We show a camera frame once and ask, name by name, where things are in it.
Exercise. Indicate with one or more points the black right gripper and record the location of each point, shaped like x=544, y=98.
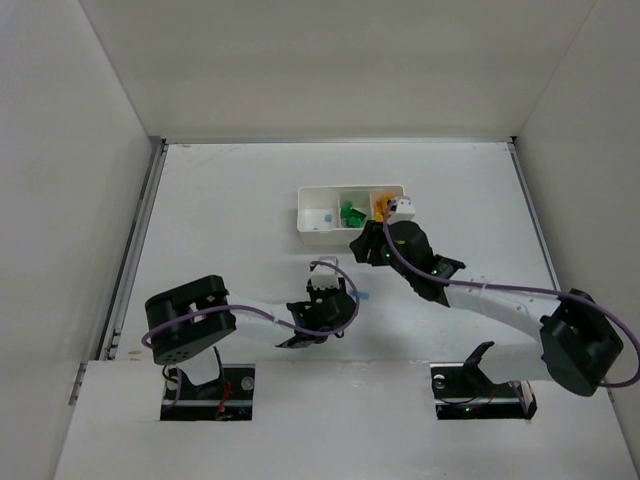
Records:
x=373, y=245

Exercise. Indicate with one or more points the white three-compartment container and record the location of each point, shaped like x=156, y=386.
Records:
x=315, y=202

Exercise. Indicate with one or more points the green square lego brick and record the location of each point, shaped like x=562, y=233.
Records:
x=355, y=219

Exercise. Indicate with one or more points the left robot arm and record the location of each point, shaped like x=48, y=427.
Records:
x=187, y=324

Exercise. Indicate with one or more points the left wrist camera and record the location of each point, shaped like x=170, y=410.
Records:
x=323, y=275

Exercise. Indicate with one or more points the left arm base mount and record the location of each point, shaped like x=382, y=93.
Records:
x=227, y=400

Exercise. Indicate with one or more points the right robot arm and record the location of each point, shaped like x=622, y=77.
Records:
x=571, y=340

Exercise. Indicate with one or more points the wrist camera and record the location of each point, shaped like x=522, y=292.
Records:
x=401, y=209
x=323, y=275

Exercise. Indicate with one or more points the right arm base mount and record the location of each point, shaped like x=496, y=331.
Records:
x=463, y=392

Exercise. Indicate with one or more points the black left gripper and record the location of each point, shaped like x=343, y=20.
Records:
x=310, y=310

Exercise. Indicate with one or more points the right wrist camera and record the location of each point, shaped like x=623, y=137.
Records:
x=401, y=209

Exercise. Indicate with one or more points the yellow butterfly lego brick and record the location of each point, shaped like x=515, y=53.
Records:
x=382, y=205

